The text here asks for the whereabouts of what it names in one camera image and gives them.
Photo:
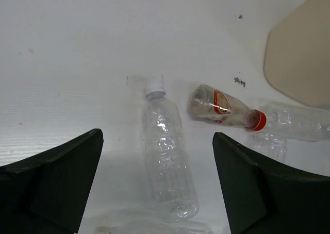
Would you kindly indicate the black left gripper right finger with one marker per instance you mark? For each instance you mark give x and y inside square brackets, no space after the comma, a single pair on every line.
[262,195]

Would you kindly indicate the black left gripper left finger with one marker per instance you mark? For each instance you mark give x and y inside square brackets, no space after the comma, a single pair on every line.
[48,192]

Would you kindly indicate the clear plastic bottle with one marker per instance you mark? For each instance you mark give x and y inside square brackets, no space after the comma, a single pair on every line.
[284,122]

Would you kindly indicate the red-capped labelled bottle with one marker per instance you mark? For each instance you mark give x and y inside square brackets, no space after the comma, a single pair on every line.
[209,103]

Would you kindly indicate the beige plastic bin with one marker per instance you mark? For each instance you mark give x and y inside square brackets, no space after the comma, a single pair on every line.
[297,54]

